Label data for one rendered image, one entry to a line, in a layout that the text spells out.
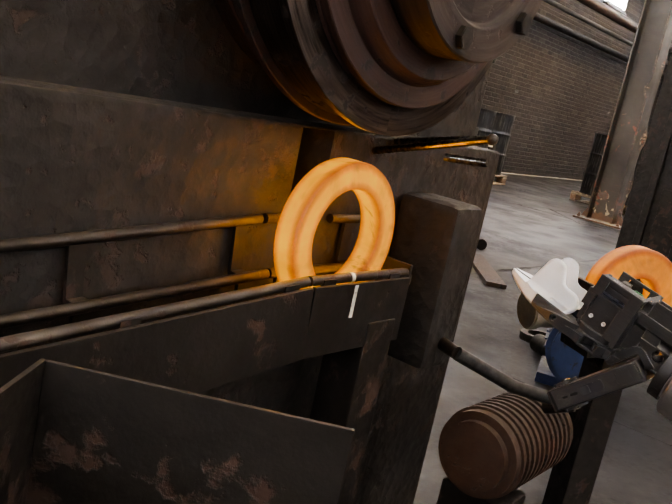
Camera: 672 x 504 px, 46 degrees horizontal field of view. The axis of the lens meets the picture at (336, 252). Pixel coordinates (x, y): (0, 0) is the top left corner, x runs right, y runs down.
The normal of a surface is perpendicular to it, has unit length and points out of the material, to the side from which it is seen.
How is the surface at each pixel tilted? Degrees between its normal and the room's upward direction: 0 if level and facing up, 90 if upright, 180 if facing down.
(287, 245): 94
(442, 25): 90
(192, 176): 90
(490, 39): 90
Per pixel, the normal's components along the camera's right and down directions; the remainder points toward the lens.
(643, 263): 0.26, 0.26
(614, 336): -0.62, 0.02
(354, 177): 0.74, 0.29
